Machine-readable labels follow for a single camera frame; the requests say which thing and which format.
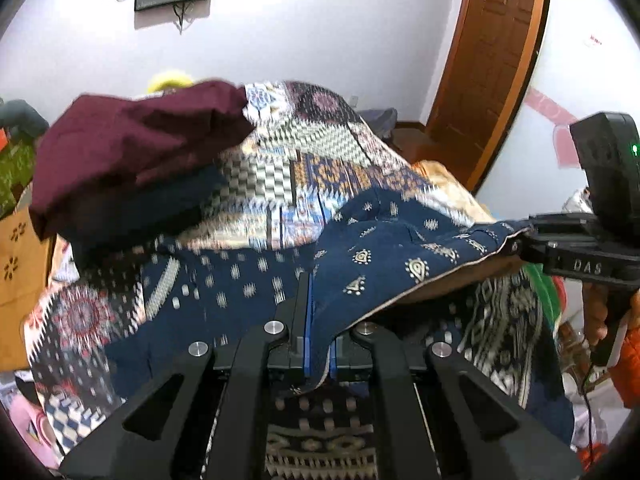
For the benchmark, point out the navy patterned hooded garment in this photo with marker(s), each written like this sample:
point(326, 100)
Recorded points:
point(390, 250)

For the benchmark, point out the grey cushion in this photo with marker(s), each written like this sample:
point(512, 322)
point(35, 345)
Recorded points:
point(22, 115)

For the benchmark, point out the yellow foam tube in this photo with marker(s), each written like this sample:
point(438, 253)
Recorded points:
point(170, 81)

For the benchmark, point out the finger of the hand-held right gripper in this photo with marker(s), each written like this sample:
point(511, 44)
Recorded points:
point(565, 224)
point(535, 250)

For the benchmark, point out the person's right hand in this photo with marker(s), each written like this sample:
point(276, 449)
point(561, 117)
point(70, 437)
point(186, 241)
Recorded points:
point(592, 315)

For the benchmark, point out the maroon folded garment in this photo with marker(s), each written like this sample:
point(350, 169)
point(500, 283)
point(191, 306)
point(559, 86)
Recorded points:
point(135, 140)

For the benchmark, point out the patchwork bedspread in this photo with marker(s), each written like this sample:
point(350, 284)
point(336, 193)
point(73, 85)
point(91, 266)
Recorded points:
point(300, 160)

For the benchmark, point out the bamboo lap desk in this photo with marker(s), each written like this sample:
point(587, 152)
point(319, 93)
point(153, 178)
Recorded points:
point(20, 270)

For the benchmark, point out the orange floral blanket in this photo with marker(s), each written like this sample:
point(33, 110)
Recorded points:
point(450, 185)

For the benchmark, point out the white wall socket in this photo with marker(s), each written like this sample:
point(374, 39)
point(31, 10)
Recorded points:
point(353, 100)

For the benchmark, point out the brown wooden door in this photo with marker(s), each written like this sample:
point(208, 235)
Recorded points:
point(490, 60)

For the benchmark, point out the dark cloth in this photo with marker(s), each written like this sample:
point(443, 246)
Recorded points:
point(377, 120)

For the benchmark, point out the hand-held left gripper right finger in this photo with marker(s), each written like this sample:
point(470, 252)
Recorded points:
point(334, 360)

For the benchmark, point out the dark folded garment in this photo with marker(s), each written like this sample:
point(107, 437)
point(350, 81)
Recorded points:
point(140, 210)

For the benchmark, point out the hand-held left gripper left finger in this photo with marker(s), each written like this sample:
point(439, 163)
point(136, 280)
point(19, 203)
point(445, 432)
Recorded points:
point(307, 310)

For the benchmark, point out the pink neck pillow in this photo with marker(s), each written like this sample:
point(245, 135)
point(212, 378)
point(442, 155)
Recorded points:
point(30, 420)

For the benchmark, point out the green cloth covered table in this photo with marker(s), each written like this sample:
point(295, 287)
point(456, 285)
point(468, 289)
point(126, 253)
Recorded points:
point(15, 175)

